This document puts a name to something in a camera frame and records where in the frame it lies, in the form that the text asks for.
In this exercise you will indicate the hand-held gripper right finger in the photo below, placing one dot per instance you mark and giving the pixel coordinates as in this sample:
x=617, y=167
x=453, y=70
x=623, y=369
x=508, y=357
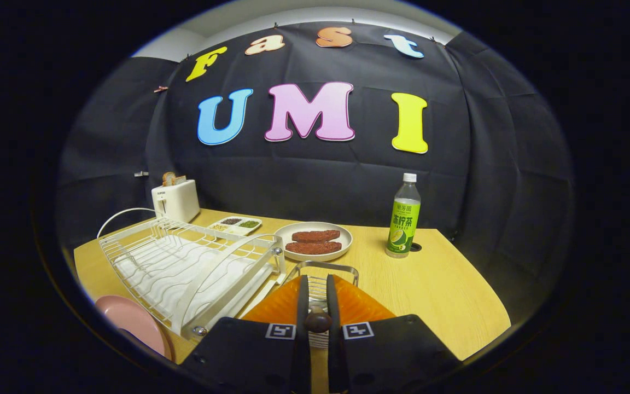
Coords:
x=336, y=361

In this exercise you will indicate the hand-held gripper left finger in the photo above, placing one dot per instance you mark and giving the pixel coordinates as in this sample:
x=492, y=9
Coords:
x=301, y=361

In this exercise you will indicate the pink plate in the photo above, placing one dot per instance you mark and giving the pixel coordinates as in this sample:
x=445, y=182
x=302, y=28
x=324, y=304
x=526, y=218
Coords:
x=129, y=320

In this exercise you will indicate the brown meat patty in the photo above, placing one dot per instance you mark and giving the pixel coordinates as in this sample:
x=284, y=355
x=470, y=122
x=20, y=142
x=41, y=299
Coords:
x=315, y=236
x=315, y=248

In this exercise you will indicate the white toaster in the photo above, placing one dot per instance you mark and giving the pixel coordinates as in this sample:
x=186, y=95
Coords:
x=178, y=200

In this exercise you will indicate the black backdrop cloth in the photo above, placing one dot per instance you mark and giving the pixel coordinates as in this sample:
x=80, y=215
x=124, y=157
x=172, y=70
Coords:
x=315, y=175

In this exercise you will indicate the green drink bottle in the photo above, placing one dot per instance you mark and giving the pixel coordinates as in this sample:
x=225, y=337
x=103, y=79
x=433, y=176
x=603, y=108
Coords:
x=402, y=230

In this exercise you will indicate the white divided dish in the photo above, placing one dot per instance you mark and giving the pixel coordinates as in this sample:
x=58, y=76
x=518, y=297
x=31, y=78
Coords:
x=235, y=224

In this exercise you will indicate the white plate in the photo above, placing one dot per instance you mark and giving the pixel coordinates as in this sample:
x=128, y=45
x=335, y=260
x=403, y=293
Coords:
x=282, y=235

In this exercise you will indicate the white drip tray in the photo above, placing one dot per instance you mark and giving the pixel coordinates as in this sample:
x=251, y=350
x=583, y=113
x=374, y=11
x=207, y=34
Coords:
x=151, y=268

